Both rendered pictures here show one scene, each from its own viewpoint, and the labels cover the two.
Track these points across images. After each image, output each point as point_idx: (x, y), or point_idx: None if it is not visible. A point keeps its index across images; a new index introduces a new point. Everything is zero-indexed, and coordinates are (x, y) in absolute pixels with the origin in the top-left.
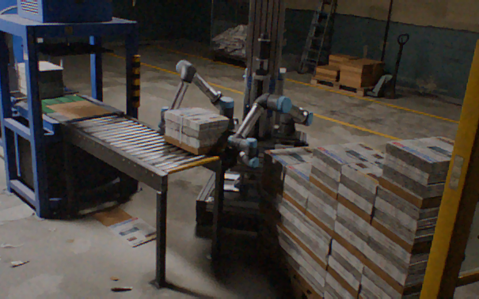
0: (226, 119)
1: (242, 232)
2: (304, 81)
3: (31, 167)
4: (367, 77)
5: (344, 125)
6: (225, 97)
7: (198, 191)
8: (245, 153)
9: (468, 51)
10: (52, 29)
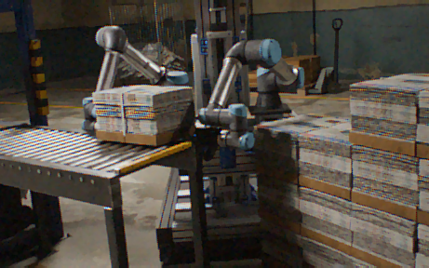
0: (188, 87)
1: (232, 263)
2: None
3: None
4: (305, 73)
5: None
6: (173, 72)
7: (149, 222)
8: (230, 128)
9: (408, 27)
10: None
